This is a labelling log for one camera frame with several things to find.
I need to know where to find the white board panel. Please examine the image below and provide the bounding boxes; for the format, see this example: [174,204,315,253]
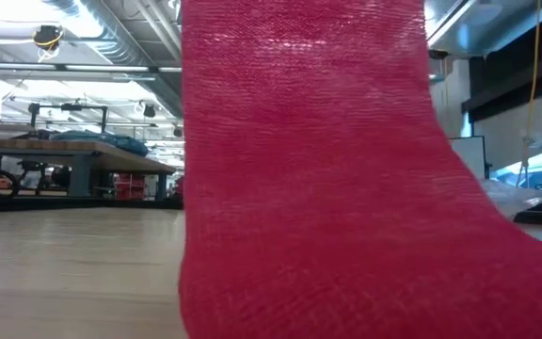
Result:
[448,136,487,181]

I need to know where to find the red elastic bandage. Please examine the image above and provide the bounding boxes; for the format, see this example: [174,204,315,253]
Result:
[178,0,542,339]

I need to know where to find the red storage bins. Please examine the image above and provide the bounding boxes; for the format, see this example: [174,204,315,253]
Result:
[114,171,147,202]

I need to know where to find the long ceiling light strip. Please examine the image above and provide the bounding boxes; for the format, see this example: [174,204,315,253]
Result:
[0,60,183,74]

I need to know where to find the black ceiling device yellow cord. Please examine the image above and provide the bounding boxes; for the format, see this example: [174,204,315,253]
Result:
[32,24,65,63]

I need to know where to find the teal bag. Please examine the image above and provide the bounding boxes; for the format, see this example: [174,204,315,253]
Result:
[50,130,151,158]

